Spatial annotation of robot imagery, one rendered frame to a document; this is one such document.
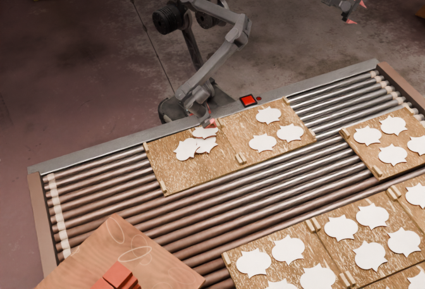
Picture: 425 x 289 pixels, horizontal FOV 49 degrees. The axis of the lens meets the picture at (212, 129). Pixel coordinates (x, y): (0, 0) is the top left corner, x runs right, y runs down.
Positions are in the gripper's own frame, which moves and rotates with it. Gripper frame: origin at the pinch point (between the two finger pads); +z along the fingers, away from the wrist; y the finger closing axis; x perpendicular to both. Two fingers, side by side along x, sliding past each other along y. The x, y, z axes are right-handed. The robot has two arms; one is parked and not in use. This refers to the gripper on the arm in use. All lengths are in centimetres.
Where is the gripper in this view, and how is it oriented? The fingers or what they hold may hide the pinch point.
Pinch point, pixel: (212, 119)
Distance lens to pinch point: 234.6
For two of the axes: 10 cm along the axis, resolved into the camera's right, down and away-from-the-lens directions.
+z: 5.7, 3.7, 7.4
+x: -7.6, 5.7, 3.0
